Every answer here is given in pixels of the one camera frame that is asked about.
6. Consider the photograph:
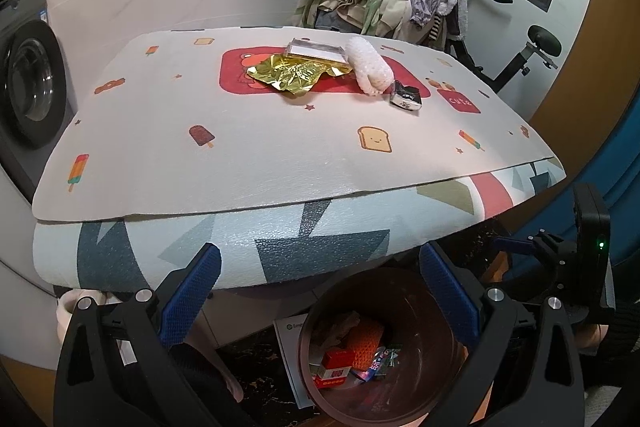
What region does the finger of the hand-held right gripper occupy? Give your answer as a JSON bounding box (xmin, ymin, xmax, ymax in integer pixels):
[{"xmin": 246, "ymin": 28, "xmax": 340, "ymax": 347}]
[{"xmin": 492, "ymin": 234, "xmax": 538, "ymax": 258}]

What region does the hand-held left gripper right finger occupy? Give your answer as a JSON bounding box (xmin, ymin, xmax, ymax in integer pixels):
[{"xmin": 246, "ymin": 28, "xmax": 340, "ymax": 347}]
[{"xmin": 419, "ymin": 241, "xmax": 586, "ymax": 427}]

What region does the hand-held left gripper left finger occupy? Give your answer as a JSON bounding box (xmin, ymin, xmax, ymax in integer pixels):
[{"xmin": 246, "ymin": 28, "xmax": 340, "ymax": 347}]
[{"xmin": 54, "ymin": 243, "xmax": 223, "ymax": 427}]

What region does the brown trash bin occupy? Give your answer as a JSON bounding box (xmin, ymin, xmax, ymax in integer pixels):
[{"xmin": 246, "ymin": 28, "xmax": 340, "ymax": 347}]
[{"xmin": 298, "ymin": 267, "xmax": 473, "ymax": 425}]

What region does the orange knitted sponge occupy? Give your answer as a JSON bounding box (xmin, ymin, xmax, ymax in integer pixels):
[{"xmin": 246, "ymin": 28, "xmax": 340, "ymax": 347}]
[{"xmin": 345, "ymin": 318, "xmax": 386, "ymax": 370}]

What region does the blue carton box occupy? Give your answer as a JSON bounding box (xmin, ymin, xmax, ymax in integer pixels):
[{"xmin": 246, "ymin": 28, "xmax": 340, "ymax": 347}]
[{"xmin": 350, "ymin": 347, "xmax": 396, "ymax": 382}]

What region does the red cardboard box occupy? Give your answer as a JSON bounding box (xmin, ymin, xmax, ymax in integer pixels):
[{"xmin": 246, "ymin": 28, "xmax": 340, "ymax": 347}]
[{"xmin": 312, "ymin": 348, "xmax": 352, "ymax": 389}]

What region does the person's right forearm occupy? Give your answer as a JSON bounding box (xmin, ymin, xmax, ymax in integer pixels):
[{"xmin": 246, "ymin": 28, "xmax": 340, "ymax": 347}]
[{"xmin": 595, "ymin": 297, "xmax": 640, "ymax": 388}]

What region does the person's right hand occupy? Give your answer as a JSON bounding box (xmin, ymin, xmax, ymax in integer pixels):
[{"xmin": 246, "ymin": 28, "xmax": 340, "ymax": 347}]
[{"xmin": 575, "ymin": 322, "xmax": 611, "ymax": 355}]

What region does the blue upholstered chair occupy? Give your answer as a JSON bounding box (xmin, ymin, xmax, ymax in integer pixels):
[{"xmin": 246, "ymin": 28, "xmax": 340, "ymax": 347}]
[{"xmin": 510, "ymin": 107, "xmax": 640, "ymax": 268}]

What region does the person's leg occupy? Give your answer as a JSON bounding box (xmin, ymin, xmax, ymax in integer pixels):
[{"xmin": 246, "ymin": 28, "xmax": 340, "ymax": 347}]
[{"xmin": 170, "ymin": 342, "xmax": 251, "ymax": 427}]

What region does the white cardboard sheet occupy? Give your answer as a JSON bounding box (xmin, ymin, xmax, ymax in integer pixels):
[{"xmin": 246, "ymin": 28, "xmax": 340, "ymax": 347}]
[{"xmin": 274, "ymin": 314, "xmax": 326, "ymax": 410}]

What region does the beige slipper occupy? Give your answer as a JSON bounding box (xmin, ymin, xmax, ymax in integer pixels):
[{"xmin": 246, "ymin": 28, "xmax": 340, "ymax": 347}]
[{"xmin": 56, "ymin": 289, "xmax": 108, "ymax": 338}]

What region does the cartoon printed table mat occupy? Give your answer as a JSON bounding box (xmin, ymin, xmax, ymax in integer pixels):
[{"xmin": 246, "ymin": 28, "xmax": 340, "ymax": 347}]
[{"xmin": 31, "ymin": 27, "xmax": 556, "ymax": 223}]

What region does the black exercise bike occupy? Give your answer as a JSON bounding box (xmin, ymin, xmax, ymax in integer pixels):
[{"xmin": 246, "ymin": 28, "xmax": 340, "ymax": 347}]
[{"xmin": 430, "ymin": 0, "xmax": 561, "ymax": 95}]

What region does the black and white crumpled packet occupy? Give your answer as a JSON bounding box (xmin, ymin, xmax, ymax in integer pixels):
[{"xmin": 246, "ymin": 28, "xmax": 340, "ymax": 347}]
[{"xmin": 390, "ymin": 79, "xmax": 423, "ymax": 112}]

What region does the wooden door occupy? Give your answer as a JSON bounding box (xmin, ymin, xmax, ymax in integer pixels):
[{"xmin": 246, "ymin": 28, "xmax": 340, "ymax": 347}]
[{"xmin": 530, "ymin": 0, "xmax": 640, "ymax": 168}]

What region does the white fluffy cloth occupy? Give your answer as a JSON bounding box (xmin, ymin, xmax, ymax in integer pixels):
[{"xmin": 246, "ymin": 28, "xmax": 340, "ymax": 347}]
[{"xmin": 346, "ymin": 35, "xmax": 396, "ymax": 98}]

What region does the gold foil wrapper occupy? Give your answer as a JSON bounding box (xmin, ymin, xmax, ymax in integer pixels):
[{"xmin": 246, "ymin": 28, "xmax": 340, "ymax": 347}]
[{"xmin": 248, "ymin": 53, "xmax": 351, "ymax": 98}]

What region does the grey front-load washing machine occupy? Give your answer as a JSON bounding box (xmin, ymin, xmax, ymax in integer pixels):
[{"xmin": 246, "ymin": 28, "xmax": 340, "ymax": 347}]
[{"xmin": 0, "ymin": 0, "xmax": 78, "ymax": 202}]

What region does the clear plastic box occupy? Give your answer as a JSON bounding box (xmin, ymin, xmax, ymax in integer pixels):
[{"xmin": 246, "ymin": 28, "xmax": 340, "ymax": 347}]
[{"xmin": 285, "ymin": 38, "xmax": 348, "ymax": 68}]

